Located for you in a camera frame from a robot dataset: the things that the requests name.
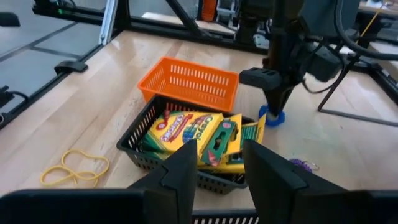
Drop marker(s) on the orange slotted plastic basket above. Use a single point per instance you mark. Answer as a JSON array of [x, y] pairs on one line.
[[186, 93]]

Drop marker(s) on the silver aluminium bar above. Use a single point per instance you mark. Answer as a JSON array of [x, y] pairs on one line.
[[108, 21]]

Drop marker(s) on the wooden shelf riser black legs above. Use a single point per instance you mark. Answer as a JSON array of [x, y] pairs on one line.
[[357, 117]]

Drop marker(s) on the black slotted plastic basket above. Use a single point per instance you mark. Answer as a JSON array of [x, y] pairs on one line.
[[136, 146], [224, 217]]

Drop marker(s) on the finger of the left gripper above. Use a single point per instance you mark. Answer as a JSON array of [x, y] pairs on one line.
[[283, 98], [273, 101]]

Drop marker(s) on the blue spiral wrist coil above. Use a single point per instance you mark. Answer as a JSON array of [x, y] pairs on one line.
[[279, 122]]

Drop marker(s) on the yellow rubber band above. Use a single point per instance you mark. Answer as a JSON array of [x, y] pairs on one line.
[[74, 175]]

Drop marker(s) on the black metal rig frame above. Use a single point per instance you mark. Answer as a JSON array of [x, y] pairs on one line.
[[149, 26]]

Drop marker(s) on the purple spiral wrist coil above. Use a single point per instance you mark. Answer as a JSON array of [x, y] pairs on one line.
[[300, 164]]

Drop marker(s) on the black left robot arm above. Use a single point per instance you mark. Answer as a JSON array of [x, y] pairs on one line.
[[326, 15]]

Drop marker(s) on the black table edge clamp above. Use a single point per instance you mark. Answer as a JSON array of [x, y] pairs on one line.
[[71, 66]]

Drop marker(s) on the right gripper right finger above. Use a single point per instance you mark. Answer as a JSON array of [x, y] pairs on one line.
[[267, 180]]

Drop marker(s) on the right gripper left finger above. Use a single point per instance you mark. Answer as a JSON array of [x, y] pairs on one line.
[[180, 180]]

